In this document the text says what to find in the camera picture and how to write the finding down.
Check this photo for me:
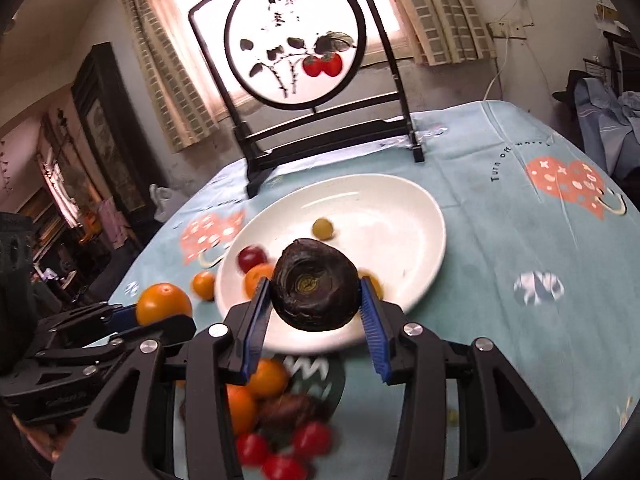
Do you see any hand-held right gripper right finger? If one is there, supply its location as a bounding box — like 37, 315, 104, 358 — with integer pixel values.
357, 275, 583, 480

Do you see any white power cable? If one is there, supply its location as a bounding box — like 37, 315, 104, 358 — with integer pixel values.
482, 35, 511, 102

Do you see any round painted table screen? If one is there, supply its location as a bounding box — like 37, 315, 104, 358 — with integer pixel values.
187, 0, 426, 199

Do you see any light blue printed tablecloth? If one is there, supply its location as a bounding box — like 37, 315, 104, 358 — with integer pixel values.
107, 100, 636, 480

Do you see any wall power outlet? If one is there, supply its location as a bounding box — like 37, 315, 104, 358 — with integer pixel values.
487, 20, 528, 41

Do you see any white oval plate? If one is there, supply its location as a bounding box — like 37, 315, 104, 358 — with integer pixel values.
214, 173, 447, 353

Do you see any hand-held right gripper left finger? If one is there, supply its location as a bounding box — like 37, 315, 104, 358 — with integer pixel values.
52, 275, 273, 480

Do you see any large orange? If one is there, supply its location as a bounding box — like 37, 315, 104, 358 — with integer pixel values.
136, 283, 193, 327
226, 385, 258, 436

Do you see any checked curtain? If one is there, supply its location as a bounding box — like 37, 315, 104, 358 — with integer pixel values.
377, 0, 496, 66
112, 0, 221, 153

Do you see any dark cloth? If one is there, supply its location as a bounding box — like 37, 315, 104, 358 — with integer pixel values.
551, 70, 591, 108

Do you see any dark framed painting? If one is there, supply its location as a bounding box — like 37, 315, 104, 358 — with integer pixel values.
70, 42, 161, 216

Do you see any dark red plum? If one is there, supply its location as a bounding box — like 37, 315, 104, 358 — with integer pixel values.
237, 246, 269, 274

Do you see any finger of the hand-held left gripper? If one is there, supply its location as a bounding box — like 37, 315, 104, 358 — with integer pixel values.
35, 301, 141, 346
30, 315, 197, 377

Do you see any white plastic bag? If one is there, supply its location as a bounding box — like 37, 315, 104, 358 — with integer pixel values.
149, 183, 173, 222

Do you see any pink cloth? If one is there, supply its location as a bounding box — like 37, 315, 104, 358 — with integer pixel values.
97, 200, 121, 248

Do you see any pile of blue clothes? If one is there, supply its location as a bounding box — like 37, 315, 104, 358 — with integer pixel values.
572, 77, 640, 181

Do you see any red cherry tomato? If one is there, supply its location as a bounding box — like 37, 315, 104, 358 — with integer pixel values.
235, 432, 271, 466
261, 454, 307, 480
292, 421, 332, 458

